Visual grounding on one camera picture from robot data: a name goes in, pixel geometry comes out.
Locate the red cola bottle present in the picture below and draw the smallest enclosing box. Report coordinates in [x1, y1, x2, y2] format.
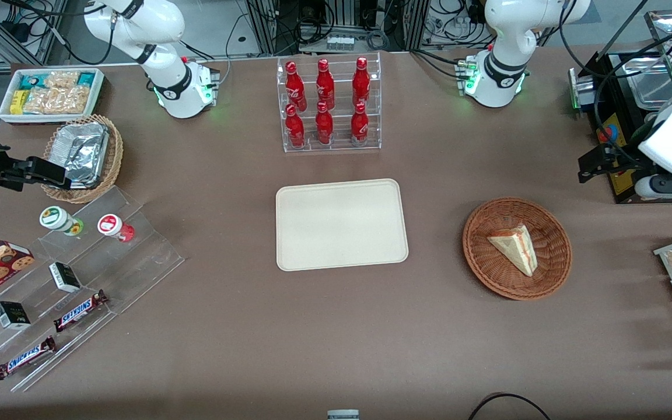
[285, 104, 306, 148]
[316, 58, 335, 110]
[284, 61, 307, 111]
[351, 102, 369, 146]
[352, 57, 371, 107]
[315, 101, 334, 145]

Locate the black machine with red button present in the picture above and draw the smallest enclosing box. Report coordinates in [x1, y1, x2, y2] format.
[569, 50, 672, 204]

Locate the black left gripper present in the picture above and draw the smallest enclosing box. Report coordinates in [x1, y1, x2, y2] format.
[578, 145, 647, 183]

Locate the red lid cup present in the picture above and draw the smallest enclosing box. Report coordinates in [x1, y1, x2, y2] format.
[97, 214, 135, 243]

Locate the cream plastic tray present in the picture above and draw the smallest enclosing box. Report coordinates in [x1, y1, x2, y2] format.
[275, 178, 409, 272]

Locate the triangle sandwich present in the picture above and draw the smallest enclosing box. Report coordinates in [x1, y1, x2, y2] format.
[487, 223, 538, 277]

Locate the steel pan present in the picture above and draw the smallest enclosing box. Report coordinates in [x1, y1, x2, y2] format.
[625, 55, 672, 110]

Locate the brown wicker basket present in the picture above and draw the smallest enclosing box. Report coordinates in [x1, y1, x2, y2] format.
[463, 197, 573, 301]

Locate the clear acrylic stepped display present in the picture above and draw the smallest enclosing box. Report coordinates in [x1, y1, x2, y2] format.
[0, 185, 185, 393]

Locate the clear acrylic bottle rack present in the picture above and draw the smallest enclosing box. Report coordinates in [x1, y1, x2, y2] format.
[276, 52, 382, 153]

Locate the green lid cup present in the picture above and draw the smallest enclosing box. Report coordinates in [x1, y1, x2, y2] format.
[39, 206, 84, 236]

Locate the grey box with green light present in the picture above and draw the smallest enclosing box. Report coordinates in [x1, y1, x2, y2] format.
[568, 67, 596, 111]

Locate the small black box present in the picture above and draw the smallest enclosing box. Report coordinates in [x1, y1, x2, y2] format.
[0, 301, 32, 330]
[49, 262, 82, 293]

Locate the snickers chocolate bar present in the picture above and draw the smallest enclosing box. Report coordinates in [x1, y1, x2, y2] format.
[53, 290, 108, 333]
[0, 336, 57, 380]

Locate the light wicker basket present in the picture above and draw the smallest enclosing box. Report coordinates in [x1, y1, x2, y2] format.
[40, 114, 124, 204]

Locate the aluminium foil container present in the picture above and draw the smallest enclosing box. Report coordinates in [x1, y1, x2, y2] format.
[50, 122, 109, 188]

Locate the white plastic snack bin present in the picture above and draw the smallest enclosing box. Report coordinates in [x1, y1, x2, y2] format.
[0, 68, 105, 124]

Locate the clear bag of crackers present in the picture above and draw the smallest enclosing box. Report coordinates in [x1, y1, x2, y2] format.
[24, 71, 92, 114]

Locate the black cable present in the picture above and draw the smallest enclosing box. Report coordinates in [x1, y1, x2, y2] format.
[467, 393, 552, 420]

